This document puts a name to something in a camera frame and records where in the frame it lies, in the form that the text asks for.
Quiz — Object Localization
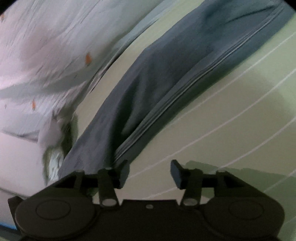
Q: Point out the blue denim jeans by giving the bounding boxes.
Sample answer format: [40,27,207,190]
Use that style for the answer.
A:
[58,1,294,178]

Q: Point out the white folded garment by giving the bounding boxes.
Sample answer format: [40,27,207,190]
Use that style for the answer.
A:
[38,113,74,186]

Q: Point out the white carrot print bedsheet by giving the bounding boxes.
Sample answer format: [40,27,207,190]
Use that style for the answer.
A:
[0,0,181,197]

